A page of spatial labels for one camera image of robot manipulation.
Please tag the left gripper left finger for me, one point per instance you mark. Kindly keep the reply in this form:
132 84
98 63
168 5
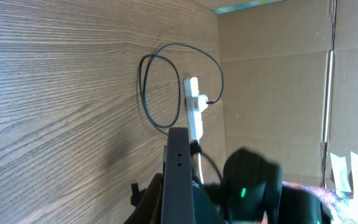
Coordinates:
147 202

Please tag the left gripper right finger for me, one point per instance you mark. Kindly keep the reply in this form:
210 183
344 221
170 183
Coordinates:
205 211

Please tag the blue screen smartphone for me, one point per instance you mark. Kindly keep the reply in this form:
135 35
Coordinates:
177 199

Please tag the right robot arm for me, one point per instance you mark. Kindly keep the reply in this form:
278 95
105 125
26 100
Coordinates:
252 187

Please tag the white charger plug adapter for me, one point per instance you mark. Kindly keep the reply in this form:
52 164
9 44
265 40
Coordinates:
201 103

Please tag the white power strip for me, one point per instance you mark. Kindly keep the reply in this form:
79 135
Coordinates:
192 106

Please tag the cardboard wall panel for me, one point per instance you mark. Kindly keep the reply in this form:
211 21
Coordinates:
291 85

